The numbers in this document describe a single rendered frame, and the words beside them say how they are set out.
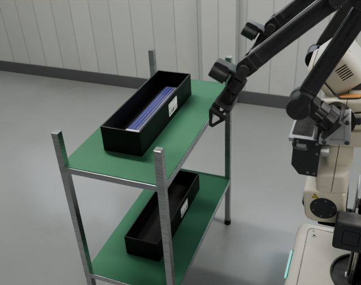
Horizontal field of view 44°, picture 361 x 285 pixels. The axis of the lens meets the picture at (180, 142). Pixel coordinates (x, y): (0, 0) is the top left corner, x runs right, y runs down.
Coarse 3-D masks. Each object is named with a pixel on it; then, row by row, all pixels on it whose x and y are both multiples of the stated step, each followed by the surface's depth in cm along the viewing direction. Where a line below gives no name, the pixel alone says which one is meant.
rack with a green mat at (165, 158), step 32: (192, 96) 220; (192, 128) 194; (64, 160) 173; (96, 160) 177; (128, 160) 176; (160, 160) 154; (160, 192) 162; (224, 192) 252; (128, 224) 233; (160, 224) 171; (192, 224) 230; (96, 256) 215; (128, 256) 214; (192, 256) 212
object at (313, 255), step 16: (304, 224) 236; (304, 240) 226; (320, 240) 226; (304, 256) 217; (320, 256) 217; (336, 256) 216; (288, 272) 212; (304, 272) 209; (320, 272) 209; (336, 272) 209
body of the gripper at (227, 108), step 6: (222, 90) 162; (222, 96) 155; (228, 96) 154; (234, 96) 154; (216, 102) 155; (222, 102) 156; (228, 102) 155; (234, 102) 159; (222, 108) 154; (228, 108) 155
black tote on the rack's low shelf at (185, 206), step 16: (176, 176) 255; (192, 176) 250; (176, 192) 251; (192, 192) 242; (144, 208) 226; (176, 208) 240; (144, 224) 229; (176, 224) 225; (128, 240) 210; (144, 240) 221; (160, 240) 207; (144, 256) 212; (160, 256) 210
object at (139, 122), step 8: (168, 88) 219; (176, 88) 218; (160, 96) 212; (168, 96) 211; (152, 104) 205; (160, 104) 205; (144, 112) 199; (152, 112) 199; (136, 120) 193; (144, 120) 193; (128, 128) 188; (136, 128) 187
